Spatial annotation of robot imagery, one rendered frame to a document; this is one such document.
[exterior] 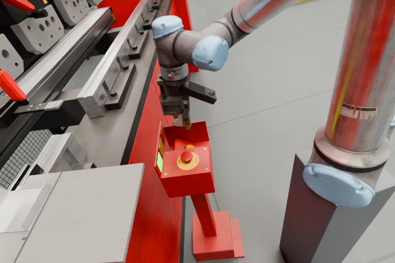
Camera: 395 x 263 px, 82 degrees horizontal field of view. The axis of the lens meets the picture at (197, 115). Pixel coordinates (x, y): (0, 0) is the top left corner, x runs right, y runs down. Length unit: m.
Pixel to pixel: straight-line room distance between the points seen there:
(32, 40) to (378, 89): 0.67
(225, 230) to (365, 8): 1.18
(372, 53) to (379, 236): 1.33
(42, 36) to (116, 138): 0.34
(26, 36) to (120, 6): 1.94
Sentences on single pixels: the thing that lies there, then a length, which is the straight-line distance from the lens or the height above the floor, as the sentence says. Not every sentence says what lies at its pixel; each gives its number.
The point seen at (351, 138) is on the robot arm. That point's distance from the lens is 0.44.
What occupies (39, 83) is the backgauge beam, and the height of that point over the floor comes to 0.98.
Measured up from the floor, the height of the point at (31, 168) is 1.00.
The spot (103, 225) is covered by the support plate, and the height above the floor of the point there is 1.00.
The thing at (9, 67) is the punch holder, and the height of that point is 1.20.
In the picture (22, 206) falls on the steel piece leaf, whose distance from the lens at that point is 0.58.
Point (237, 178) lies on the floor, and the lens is 1.62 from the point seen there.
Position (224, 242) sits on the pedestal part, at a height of 0.12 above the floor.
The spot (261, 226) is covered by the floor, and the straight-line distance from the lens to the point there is 1.48.
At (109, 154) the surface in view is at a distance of 0.74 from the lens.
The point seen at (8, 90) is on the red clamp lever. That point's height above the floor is 1.18.
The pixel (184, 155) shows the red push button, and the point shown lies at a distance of 0.73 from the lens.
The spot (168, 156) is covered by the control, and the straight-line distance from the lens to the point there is 0.78.
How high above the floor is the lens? 1.36
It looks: 40 degrees down
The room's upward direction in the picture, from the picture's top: 13 degrees counter-clockwise
